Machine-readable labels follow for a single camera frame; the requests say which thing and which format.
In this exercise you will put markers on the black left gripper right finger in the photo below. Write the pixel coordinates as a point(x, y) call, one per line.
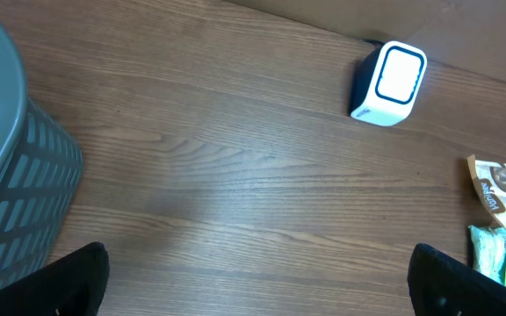
point(441, 285)

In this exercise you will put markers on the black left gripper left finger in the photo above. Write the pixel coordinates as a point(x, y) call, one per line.
point(73, 285)

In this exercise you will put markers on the grey plastic basket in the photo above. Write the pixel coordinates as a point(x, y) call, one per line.
point(41, 165)

